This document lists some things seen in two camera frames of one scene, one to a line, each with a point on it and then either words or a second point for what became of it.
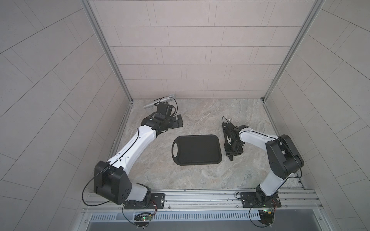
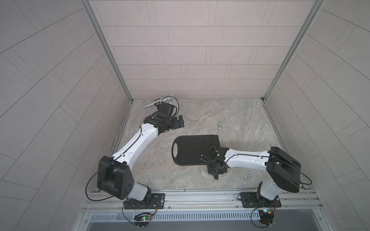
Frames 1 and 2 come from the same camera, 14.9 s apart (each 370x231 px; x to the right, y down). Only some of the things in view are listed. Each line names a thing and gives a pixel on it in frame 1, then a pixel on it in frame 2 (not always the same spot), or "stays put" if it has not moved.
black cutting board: [194, 149] stays put
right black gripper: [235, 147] to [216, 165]
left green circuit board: [142, 219] stays put
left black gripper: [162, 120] stays put
